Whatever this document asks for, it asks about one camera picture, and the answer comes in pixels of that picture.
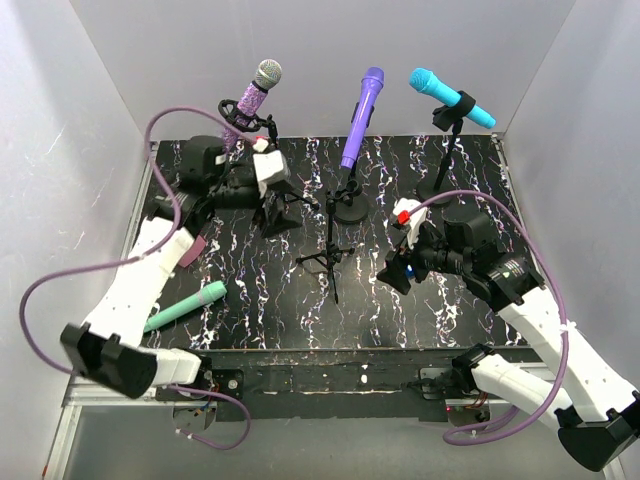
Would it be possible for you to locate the black tripod mic stand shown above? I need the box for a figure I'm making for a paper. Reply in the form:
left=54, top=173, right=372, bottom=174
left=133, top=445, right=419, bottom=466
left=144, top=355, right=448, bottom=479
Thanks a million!
left=295, top=180, right=361, bottom=304

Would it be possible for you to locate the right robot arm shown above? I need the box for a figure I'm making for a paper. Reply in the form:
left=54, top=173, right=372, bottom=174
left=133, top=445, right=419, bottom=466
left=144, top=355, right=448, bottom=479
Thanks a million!
left=377, top=207, right=639, bottom=472

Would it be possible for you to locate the right round base stand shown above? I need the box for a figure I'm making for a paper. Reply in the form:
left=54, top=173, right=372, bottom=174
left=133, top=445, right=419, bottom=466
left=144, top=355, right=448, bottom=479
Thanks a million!
left=415, top=91, right=476, bottom=201

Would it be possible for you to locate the cyan microphone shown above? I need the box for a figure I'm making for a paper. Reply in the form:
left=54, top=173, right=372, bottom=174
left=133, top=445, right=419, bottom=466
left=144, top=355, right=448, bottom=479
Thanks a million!
left=409, top=68, right=496, bottom=129

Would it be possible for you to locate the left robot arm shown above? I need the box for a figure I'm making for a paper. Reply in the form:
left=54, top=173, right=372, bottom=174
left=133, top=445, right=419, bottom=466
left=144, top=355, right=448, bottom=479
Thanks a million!
left=60, top=135, right=291, bottom=400

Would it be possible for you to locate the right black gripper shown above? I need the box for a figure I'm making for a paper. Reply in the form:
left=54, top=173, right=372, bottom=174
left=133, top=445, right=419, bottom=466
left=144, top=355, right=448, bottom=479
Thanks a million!
left=375, top=219, right=470, bottom=295

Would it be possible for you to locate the mint green microphone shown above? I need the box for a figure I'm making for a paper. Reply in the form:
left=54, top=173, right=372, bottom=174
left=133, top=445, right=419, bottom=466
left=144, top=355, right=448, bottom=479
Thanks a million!
left=143, top=281, right=227, bottom=333

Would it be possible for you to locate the purple cable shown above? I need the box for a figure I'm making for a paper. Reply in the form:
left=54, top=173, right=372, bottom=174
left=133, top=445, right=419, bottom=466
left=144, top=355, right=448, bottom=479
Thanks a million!
left=404, top=188, right=571, bottom=446
left=19, top=104, right=271, bottom=449

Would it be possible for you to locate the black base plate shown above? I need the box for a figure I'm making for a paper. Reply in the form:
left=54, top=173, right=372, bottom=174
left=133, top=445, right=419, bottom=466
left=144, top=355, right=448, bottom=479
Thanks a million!
left=153, top=347, right=516, bottom=424

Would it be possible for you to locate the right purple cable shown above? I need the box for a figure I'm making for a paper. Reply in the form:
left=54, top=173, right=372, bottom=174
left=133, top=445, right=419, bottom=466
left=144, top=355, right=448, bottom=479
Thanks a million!
left=404, top=188, right=571, bottom=446

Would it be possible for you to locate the glitter purple microphone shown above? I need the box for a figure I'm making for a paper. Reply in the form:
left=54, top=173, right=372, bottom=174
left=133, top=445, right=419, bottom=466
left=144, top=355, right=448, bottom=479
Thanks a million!
left=218, top=59, right=282, bottom=152

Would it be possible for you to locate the black rear tripod stand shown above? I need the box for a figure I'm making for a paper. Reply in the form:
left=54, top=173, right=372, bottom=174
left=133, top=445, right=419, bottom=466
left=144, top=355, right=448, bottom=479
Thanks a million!
left=216, top=117, right=320, bottom=230

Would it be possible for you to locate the round base mic stand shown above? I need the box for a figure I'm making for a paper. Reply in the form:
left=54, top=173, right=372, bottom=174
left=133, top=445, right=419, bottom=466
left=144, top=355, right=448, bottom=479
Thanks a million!
left=334, top=166, right=369, bottom=225

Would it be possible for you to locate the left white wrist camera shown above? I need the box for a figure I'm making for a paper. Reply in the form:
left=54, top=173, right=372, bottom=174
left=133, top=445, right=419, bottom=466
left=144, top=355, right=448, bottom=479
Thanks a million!
left=252, top=136, right=290, bottom=198

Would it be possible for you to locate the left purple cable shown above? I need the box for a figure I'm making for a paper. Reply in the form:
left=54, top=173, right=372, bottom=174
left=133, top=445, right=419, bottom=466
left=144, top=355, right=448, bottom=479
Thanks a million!
left=19, top=104, right=271, bottom=449

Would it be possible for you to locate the pink box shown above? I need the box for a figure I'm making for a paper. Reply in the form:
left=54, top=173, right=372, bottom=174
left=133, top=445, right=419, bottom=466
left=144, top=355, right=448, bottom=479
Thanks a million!
left=178, top=236, right=206, bottom=268

